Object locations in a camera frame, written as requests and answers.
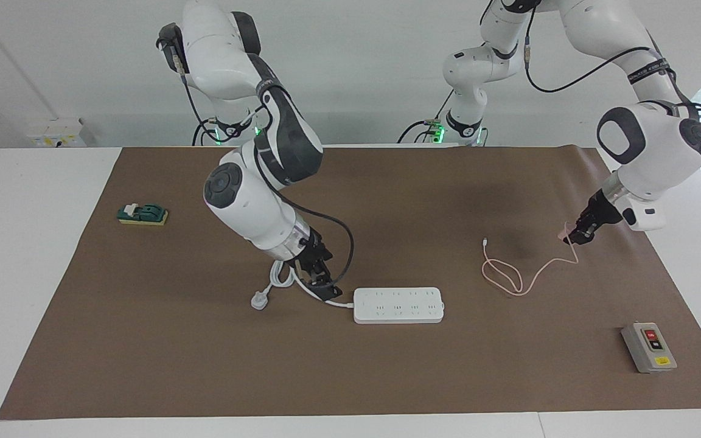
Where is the grey on-off switch box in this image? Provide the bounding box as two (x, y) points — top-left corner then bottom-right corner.
(621, 322), (678, 374)

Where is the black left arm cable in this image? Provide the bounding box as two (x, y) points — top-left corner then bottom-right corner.
(524, 0), (701, 122)

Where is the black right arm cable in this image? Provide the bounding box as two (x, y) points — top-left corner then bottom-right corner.
(171, 36), (355, 290)

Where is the white power strip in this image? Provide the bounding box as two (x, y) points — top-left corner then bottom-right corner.
(353, 287), (445, 324)

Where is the green knife switch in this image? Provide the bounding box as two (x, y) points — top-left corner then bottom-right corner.
(117, 203), (169, 226)

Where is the black base cable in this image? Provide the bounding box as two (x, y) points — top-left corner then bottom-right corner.
(192, 119), (248, 147)
(397, 91), (455, 144)

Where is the white power cord with plug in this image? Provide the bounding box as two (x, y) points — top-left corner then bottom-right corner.
(251, 259), (356, 311)

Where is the pink charging cable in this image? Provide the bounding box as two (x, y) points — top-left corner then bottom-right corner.
(481, 238), (579, 297)

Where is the white wall socket box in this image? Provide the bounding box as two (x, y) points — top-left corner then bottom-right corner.
(27, 118), (88, 148)

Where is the brown table mat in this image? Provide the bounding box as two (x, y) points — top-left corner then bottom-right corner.
(0, 145), (701, 420)

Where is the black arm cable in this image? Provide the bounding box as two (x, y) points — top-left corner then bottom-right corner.
(524, 0), (701, 122)
(171, 36), (355, 290)

